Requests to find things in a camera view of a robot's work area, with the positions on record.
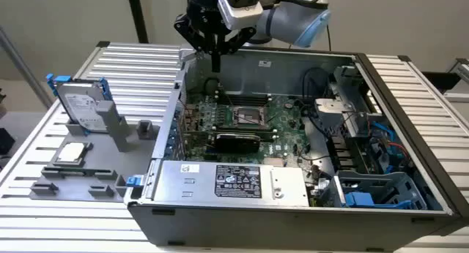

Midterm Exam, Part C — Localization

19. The silver CPU chip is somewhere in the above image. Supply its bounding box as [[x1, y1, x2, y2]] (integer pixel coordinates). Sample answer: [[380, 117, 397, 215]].
[[54, 142, 90, 164]]

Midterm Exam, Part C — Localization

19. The grey parts rack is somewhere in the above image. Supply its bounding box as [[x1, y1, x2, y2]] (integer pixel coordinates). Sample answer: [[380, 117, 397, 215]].
[[30, 100, 162, 203]]

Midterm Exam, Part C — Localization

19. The hard disk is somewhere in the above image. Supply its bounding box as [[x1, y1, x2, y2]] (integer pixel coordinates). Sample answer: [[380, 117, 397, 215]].
[[46, 74, 116, 136]]

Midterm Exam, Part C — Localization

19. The blue data wire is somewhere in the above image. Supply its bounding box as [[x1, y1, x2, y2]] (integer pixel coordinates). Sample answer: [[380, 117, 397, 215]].
[[369, 121, 408, 171]]

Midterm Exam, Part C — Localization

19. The black graphics card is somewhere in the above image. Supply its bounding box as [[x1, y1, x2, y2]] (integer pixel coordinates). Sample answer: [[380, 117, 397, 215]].
[[212, 132, 262, 155]]

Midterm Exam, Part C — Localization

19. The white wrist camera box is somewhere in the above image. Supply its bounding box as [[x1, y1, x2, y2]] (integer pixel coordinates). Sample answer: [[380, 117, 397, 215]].
[[217, 0, 265, 31]]

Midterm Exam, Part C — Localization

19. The black stand pole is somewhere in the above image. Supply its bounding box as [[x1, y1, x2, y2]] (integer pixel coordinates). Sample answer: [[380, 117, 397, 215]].
[[125, 0, 150, 44]]

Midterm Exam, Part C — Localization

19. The green motherboard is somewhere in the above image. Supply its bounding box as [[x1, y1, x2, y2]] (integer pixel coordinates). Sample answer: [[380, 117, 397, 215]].
[[176, 95, 324, 168]]

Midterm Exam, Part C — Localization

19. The black cable bundle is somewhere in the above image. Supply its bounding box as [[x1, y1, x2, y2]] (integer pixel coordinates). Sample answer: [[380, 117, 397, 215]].
[[301, 67, 335, 100]]

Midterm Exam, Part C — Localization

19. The black open PC case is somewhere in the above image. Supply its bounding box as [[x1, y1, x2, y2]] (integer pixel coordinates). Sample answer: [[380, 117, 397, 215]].
[[124, 43, 464, 247]]

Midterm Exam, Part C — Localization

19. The CPU socket with metal frame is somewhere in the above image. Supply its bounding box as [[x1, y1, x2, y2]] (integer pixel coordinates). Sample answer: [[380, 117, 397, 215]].
[[226, 104, 272, 127]]

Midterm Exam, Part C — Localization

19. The small black cable loop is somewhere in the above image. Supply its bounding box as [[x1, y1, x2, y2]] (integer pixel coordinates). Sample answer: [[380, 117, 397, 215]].
[[204, 77, 222, 97]]

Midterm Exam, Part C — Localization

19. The black block beside frame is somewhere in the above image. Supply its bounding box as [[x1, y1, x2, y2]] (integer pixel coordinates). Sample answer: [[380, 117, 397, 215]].
[[421, 71, 459, 94]]

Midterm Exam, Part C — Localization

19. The silver metal drive cage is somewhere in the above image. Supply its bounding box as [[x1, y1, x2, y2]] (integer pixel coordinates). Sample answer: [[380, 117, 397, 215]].
[[315, 66, 384, 138]]

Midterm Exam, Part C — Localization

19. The black RAM slot bank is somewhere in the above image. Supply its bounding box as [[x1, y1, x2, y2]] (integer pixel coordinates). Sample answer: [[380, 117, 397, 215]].
[[218, 93, 272, 105], [213, 126, 277, 135]]

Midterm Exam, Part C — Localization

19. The black device at table side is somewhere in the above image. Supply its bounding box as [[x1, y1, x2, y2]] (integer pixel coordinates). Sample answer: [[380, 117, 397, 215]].
[[0, 128, 17, 155]]

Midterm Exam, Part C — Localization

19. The blue disk carrier in bay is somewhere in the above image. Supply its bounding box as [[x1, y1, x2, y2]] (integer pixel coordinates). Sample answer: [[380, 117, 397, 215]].
[[344, 192, 376, 209]]

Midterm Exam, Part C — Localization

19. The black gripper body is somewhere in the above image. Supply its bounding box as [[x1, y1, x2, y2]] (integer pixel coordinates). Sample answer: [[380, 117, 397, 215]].
[[185, 0, 229, 38]]

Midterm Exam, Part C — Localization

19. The grey disk bay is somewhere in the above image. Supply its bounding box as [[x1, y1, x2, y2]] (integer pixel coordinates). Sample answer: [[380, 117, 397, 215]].
[[329, 170, 430, 210]]

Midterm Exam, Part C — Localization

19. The black slotted card guide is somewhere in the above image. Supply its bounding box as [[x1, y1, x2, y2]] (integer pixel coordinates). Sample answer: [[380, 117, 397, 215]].
[[325, 134, 368, 172]]

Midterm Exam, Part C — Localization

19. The red data wire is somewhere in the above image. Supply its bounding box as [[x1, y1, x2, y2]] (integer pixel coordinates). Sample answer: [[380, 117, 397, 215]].
[[388, 142, 408, 160]]

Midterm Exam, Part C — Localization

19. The aluminium frame profile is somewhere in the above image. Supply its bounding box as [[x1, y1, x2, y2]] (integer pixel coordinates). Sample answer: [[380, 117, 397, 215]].
[[444, 58, 469, 103]]

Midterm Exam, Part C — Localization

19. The silver power supply unit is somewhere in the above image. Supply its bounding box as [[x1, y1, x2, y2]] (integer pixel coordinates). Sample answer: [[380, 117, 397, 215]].
[[153, 160, 312, 207]]

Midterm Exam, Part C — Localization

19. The grey slanted metal post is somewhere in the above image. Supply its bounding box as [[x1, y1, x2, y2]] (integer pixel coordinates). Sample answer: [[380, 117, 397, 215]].
[[0, 25, 55, 110]]

